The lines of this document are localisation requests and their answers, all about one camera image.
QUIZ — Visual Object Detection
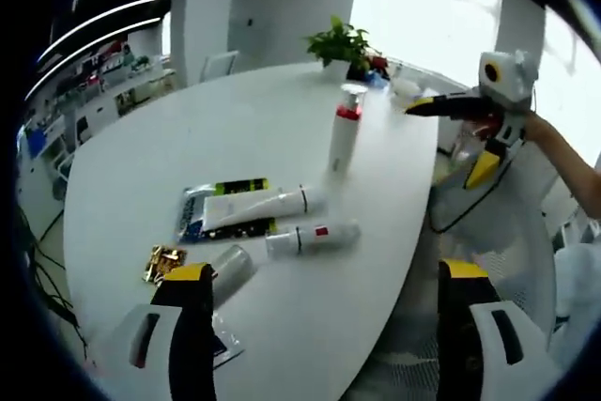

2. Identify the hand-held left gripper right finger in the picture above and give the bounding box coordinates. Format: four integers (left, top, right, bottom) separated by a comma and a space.
436, 258, 565, 401

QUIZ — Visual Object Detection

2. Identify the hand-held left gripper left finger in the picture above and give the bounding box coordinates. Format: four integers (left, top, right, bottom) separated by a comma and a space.
92, 262, 219, 401

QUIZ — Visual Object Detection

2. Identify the clear sachet dark square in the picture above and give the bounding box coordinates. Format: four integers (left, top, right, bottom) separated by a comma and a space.
208, 311, 245, 372

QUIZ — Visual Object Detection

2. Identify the gold foil sachet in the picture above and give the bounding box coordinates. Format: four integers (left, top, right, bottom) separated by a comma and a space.
142, 243, 189, 285

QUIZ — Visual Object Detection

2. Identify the white bottle red collar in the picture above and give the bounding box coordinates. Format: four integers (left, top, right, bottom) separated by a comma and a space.
327, 84, 370, 176

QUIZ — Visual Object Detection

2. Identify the small white bottle red label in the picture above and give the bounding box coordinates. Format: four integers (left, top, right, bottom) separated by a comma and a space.
265, 219, 362, 259
209, 244, 258, 311

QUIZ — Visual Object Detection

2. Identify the green black skincare sachet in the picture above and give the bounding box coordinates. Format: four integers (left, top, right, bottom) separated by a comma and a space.
176, 176, 279, 245

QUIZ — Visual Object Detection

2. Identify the white skincare tube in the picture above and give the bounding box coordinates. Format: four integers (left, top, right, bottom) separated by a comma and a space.
202, 184, 325, 233

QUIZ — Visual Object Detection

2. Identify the white tissue pack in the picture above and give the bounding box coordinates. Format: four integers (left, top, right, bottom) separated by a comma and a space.
392, 76, 423, 102

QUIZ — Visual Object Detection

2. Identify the white mesh office chair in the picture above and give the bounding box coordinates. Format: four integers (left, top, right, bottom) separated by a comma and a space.
356, 137, 564, 401

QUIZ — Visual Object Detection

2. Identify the dark red pouch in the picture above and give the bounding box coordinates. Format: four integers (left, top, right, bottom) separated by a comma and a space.
368, 55, 391, 77

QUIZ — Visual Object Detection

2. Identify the person's light top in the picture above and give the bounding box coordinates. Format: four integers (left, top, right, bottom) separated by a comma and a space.
548, 240, 601, 374

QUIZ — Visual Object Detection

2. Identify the green potted plant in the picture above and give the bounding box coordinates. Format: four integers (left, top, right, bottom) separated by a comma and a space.
304, 15, 372, 81

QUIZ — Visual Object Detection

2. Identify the ceiling light strip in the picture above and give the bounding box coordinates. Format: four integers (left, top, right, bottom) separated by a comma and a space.
25, 18, 163, 97
37, 0, 175, 62

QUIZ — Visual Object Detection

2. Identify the bundle of black cables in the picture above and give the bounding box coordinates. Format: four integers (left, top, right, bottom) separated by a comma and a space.
18, 212, 90, 360

